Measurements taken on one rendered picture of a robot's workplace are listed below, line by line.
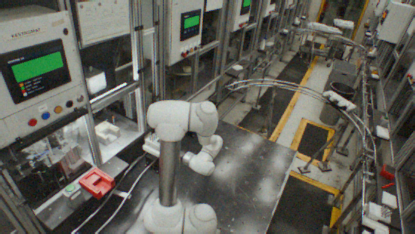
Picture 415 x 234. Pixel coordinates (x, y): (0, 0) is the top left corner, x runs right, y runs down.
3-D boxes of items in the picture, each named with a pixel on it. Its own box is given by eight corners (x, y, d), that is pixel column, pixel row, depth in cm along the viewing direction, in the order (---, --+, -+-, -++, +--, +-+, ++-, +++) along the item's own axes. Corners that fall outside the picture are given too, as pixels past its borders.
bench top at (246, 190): (221, 338, 105) (222, 336, 103) (69, 225, 140) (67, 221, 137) (296, 154, 217) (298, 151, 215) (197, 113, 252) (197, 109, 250)
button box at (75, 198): (73, 210, 120) (67, 196, 113) (64, 203, 123) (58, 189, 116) (86, 200, 126) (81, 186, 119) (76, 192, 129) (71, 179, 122)
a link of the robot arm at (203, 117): (216, 117, 124) (190, 115, 123) (221, 95, 109) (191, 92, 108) (216, 140, 117) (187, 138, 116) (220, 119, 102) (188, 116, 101)
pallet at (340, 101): (320, 98, 278) (323, 91, 272) (327, 97, 284) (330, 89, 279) (346, 116, 253) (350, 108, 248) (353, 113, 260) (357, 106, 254)
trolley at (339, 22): (344, 60, 656) (358, 25, 600) (324, 54, 668) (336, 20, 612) (342, 51, 722) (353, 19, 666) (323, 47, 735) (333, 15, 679)
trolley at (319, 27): (298, 61, 594) (309, 23, 538) (296, 54, 640) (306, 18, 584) (332, 68, 587) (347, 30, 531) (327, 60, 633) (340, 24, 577)
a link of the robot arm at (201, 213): (215, 245, 132) (219, 225, 119) (182, 243, 131) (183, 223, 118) (215, 220, 145) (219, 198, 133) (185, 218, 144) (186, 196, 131)
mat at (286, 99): (273, 146, 321) (274, 145, 320) (234, 129, 340) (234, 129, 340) (324, 44, 759) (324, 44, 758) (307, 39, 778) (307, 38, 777)
